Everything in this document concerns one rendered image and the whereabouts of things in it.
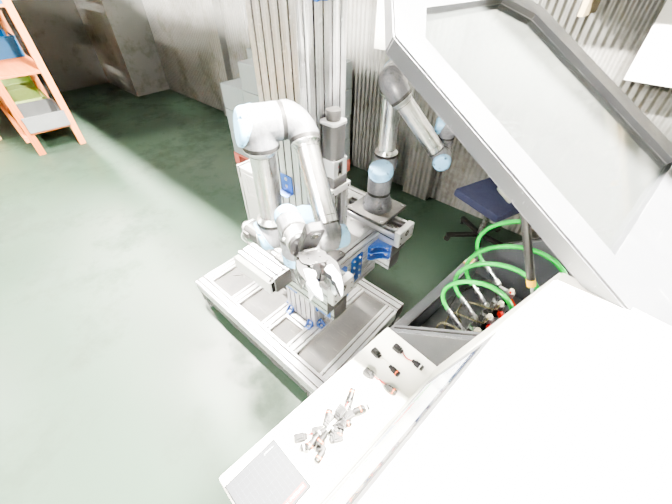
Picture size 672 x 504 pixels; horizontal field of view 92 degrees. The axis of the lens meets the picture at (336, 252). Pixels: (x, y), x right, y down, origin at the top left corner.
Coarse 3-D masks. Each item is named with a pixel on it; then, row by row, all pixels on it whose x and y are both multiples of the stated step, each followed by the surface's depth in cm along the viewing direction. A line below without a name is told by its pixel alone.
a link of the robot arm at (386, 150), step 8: (384, 96) 142; (384, 104) 146; (384, 112) 148; (392, 112) 146; (384, 120) 150; (392, 120) 148; (384, 128) 152; (392, 128) 151; (384, 136) 154; (392, 136) 154; (384, 144) 157; (392, 144) 157; (376, 152) 161; (384, 152) 159; (392, 152) 159; (392, 160) 161
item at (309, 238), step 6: (312, 222) 75; (318, 222) 74; (306, 228) 73; (312, 228) 73; (318, 228) 74; (306, 234) 74; (312, 234) 74; (318, 234) 75; (300, 240) 80; (306, 240) 76; (312, 240) 78; (318, 240) 79; (300, 246) 81; (306, 246) 80; (312, 246) 81
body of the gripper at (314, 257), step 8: (296, 240) 83; (296, 248) 85; (312, 248) 81; (296, 256) 86; (304, 256) 78; (312, 256) 79; (320, 256) 79; (304, 264) 76; (312, 264) 77; (320, 264) 78; (296, 272) 82; (320, 272) 80; (320, 280) 81
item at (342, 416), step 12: (348, 396) 99; (336, 408) 96; (348, 408) 98; (360, 408) 96; (324, 420) 94; (336, 420) 94; (348, 420) 95; (300, 432) 93; (312, 432) 93; (324, 432) 91; (336, 432) 93; (300, 444) 91; (312, 444) 89; (324, 444) 91
